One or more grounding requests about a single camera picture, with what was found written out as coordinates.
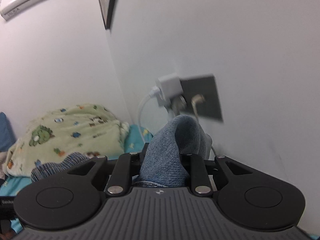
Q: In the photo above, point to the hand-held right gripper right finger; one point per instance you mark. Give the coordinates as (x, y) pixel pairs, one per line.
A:
(197, 167)

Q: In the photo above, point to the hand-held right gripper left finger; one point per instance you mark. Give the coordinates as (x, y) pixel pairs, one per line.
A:
(130, 163)

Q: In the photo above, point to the blue denim jeans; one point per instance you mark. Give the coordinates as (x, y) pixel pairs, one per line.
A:
(170, 145)

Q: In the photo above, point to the teal printed bedsheet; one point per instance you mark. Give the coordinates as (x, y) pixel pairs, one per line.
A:
(136, 140)

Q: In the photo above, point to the green printed fleece blanket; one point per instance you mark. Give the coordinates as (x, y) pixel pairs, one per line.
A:
(75, 130)

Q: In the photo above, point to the blue quilted cushion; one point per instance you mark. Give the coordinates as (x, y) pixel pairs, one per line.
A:
(6, 132)

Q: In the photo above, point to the white power adapter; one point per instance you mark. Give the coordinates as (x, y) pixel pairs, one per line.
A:
(168, 87)

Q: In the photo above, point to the grey wall socket plate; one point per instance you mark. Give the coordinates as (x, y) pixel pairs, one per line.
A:
(207, 100)

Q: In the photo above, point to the black framed wall picture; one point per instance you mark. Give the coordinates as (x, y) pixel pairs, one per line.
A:
(108, 2)

